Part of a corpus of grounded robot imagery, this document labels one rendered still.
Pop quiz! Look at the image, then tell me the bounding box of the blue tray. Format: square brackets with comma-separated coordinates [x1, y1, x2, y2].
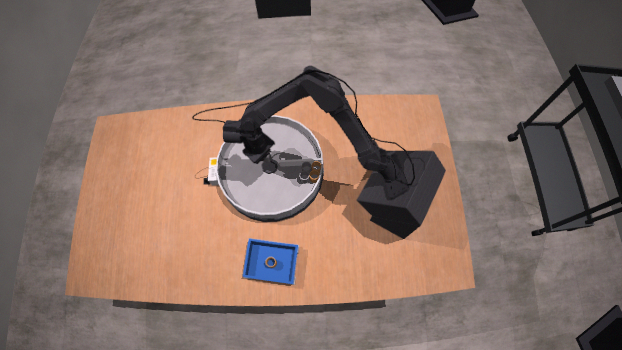
[243, 239, 298, 284]

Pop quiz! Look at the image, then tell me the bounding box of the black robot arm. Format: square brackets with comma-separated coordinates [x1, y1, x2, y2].
[223, 72, 409, 200]

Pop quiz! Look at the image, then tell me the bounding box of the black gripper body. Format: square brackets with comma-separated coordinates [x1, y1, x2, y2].
[243, 132, 275, 164]

